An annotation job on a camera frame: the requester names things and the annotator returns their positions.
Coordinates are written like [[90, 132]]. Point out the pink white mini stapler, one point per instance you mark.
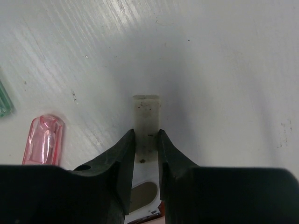
[[145, 195]]

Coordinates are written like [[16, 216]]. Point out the green highlighter cap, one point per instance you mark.
[[6, 105]]

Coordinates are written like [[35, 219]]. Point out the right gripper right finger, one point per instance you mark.
[[209, 195]]

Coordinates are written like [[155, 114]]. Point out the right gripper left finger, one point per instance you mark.
[[96, 192]]

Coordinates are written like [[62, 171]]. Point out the pink highlighter cap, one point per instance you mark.
[[44, 141]]

